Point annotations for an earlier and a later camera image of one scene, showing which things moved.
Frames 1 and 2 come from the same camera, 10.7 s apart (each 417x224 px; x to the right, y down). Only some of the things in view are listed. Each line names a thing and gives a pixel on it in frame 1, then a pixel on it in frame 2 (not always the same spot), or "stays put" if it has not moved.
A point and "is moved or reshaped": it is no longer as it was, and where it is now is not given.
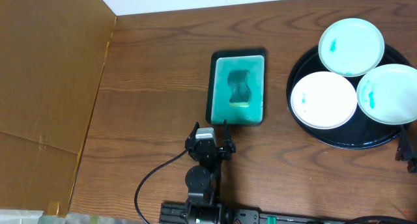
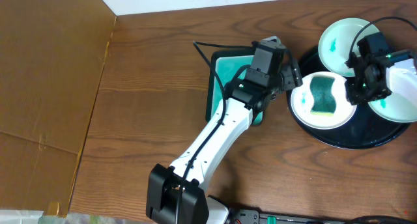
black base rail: [176, 213] stays put
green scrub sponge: [240, 90] is moved or reshaped
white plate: [324, 99] stays put
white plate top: [351, 47] stays put
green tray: [218, 108] stays put
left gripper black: [221, 151] → [291, 76]
